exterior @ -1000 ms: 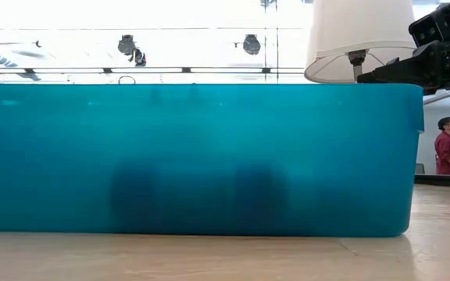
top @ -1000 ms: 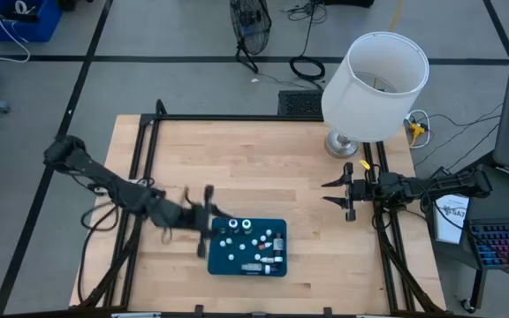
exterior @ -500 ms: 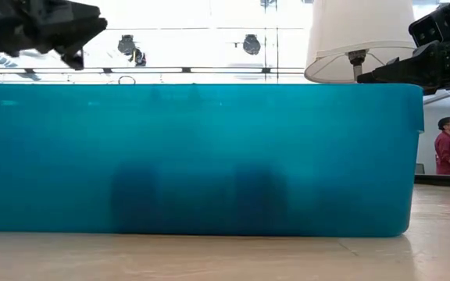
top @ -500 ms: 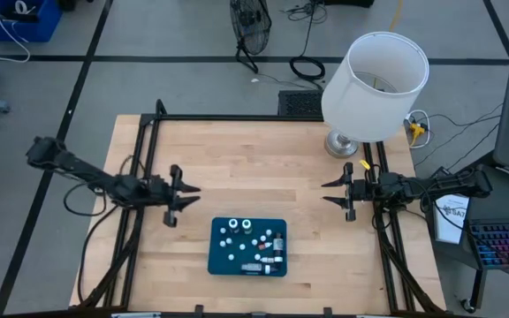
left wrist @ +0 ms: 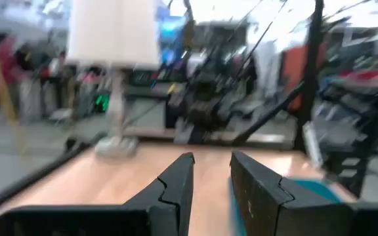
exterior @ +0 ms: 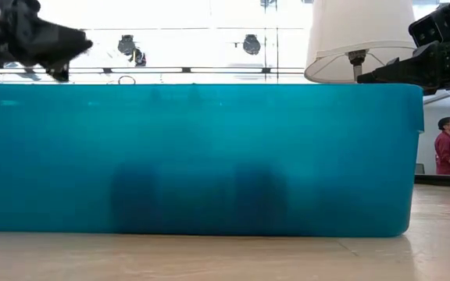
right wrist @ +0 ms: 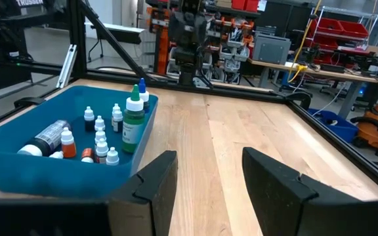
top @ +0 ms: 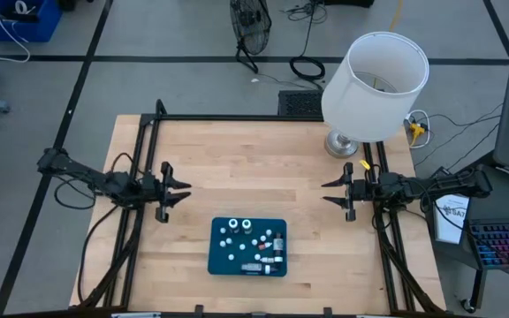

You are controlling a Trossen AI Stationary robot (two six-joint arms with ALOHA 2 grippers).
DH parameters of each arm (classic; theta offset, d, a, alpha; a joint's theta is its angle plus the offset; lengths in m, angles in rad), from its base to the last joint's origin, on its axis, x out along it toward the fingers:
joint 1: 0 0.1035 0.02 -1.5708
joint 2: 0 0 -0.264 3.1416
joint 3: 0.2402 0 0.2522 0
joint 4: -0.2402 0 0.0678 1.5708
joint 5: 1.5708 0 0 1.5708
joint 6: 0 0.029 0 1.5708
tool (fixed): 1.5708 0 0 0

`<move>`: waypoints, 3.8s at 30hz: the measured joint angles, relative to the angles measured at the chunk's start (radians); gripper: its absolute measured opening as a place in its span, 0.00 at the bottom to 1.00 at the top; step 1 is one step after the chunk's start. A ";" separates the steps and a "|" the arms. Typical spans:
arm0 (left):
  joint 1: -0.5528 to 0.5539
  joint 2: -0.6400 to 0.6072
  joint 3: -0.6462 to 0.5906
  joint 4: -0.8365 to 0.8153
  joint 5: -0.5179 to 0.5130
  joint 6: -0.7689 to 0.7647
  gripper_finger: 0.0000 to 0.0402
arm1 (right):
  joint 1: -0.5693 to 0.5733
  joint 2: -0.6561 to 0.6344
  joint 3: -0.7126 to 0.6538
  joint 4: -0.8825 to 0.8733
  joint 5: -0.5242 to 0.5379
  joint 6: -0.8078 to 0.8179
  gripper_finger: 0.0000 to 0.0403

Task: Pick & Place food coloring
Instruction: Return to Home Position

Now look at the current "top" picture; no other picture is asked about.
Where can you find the small red dropper bottle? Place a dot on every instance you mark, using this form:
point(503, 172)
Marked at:
point(263, 246)

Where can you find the yellow power plug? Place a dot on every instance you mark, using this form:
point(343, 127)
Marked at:
point(415, 130)

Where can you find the caster wheel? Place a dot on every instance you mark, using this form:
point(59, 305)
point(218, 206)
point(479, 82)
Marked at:
point(468, 305)

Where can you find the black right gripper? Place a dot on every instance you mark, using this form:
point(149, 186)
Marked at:
point(362, 189)

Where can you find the black grated box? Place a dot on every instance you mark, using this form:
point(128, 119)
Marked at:
point(298, 103)

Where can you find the large black colouring bottle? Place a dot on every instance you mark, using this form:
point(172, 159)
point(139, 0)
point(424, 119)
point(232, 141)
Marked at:
point(278, 249)

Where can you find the black table clamp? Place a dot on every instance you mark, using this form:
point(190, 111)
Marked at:
point(198, 311)
point(327, 312)

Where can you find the black floor fan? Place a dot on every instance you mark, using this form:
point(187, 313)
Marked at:
point(250, 26)

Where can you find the black side table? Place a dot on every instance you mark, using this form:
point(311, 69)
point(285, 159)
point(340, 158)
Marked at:
point(502, 199)

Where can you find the black object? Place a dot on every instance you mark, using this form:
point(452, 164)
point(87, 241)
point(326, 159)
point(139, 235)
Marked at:
point(347, 3)

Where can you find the blue floor crate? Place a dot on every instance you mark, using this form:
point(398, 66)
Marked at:
point(47, 26)

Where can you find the yellow tag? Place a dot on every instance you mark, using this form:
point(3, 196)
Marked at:
point(364, 164)

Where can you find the backlit keyboard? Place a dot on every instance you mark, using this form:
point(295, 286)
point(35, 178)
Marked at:
point(506, 243)

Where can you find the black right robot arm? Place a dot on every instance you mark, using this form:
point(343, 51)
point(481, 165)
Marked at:
point(435, 185)

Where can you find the white paper sheet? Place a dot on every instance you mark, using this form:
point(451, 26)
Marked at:
point(451, 221)

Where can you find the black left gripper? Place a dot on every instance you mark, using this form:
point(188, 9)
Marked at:
point(153, 190)

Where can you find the black aluminium table frame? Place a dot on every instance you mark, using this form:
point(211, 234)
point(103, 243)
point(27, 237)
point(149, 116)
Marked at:
point(237, 118)

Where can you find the silver aluminium bar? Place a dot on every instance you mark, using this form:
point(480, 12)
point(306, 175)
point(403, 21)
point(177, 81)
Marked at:
point(374, 316)
point(135, 315)

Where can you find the large purple colouring bottle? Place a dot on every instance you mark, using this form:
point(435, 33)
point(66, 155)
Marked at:
point(252, 267)

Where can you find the black frame corner bracket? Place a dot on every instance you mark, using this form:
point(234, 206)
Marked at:
point(161, 109)

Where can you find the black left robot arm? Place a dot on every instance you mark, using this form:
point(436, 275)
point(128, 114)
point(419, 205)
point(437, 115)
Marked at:
point(86, 174)

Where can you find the blue plastic bin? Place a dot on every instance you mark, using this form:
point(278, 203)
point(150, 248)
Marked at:
point(219, 267)

